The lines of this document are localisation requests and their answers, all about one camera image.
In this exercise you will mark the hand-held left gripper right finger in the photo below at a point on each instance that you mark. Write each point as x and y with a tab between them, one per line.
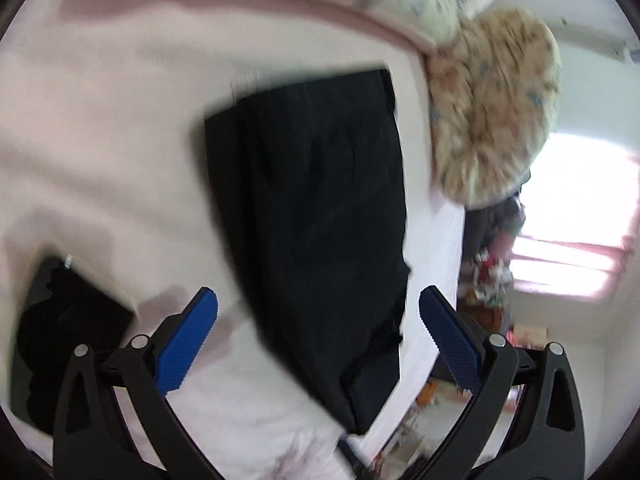
452	340

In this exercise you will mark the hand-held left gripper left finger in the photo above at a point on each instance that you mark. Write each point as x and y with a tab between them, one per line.
187	340

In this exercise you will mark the black pants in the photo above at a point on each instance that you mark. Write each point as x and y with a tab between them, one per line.
320	210

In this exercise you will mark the pile of dark clothes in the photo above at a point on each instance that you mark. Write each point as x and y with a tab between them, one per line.
495	220

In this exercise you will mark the black garment at left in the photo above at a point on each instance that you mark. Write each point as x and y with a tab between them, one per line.
60	340

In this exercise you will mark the pink curtain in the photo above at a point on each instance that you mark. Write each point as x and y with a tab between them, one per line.
565	270

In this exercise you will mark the pink bed blanket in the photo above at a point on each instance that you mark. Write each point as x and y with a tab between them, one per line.
100	135

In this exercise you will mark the folded bear print quilt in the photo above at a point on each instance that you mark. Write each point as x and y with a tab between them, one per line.
495	110

